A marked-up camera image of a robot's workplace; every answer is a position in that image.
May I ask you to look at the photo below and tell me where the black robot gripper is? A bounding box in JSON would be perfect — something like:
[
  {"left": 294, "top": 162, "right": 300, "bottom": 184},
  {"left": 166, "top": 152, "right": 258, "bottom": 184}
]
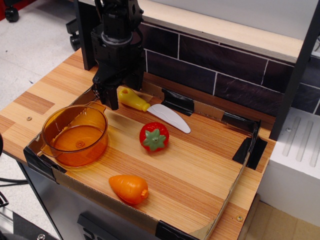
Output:
[{"left": 91, "top": 24, "right": 145, "bottom": 110}]

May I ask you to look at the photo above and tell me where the yellow handled toy knife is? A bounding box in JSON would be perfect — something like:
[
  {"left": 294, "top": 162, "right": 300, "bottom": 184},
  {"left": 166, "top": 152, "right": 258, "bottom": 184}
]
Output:
[{"left": 118, "top": 87, "right": 191, "bottom": 134}]

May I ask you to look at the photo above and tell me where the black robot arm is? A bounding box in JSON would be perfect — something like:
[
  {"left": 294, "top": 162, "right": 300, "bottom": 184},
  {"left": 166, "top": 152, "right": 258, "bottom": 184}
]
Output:
[{"left": 91, "top": 0, "right": 146, "bottom": 110}]

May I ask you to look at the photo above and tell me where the orange transparent plastic pot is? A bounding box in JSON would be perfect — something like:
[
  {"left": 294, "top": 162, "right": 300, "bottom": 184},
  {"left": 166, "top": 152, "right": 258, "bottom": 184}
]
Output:
[{"left": 41, "top": 101, "right": 108, "bottom": 167}]

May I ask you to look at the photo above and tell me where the cardboard fence with black tape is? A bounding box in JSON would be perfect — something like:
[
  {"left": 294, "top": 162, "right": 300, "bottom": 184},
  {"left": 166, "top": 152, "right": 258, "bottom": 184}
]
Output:
[{"left": 24, "top": 78, "right": 268, "bottom": 240}]

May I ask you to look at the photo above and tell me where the red toy strawberry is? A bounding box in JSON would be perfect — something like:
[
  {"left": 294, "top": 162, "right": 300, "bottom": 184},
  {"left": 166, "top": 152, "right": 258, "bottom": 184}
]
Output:
[{"left": 139, "top": 122, "right": 170, "bottom": 152}]

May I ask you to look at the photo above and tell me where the black chair caster base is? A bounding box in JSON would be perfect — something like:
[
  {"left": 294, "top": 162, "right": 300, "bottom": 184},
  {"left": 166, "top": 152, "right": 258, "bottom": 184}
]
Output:
[{"left": 66, "top": 18, "right": 81, "bottom": 51}]

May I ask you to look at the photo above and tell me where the orange toy carrot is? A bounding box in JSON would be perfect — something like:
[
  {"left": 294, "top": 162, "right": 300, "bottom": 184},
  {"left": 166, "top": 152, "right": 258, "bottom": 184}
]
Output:
[{"left": 108, "top": 175, "right": 149, "bottom": 205}]

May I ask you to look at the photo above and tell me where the black caster wheel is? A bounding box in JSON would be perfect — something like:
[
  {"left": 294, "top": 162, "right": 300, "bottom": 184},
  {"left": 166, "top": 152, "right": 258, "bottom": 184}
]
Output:
[{"left": 4, "top": 6, "right": 19, "bottom": 23}]

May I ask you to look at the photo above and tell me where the white toy sink unit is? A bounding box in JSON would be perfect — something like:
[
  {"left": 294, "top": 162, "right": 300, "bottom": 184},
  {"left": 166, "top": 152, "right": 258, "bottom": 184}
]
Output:
[{"left": 257, "top": 108, "right": 320, "bottom": 226}]

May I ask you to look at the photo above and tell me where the black cable on floor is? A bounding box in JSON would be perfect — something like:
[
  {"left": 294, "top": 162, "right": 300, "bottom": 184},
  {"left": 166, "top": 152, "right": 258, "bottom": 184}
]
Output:
[{"left": 0, "top": 176, "right": 29, "bottom": 187}]

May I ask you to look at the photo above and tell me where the black oven handle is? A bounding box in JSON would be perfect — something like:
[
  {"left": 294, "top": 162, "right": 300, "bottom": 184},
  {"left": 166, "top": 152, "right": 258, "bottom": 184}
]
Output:
[{"left": 77, "top": 214, "right": 131, "bottom": 240}]

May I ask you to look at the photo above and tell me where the wooden shelf with black frame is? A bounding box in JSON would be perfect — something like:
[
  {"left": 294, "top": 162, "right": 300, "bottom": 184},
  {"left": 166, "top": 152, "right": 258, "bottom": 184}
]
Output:
[{"left": 74, "top": 0, "right": 320, "bottom": 140}]

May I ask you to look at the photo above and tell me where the metal frame with screw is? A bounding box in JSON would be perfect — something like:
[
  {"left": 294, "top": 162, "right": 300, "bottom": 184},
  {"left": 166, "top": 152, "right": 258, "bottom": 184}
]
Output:
[{"left": 0, "top": 207, "right": 57, "bottom": 240}]

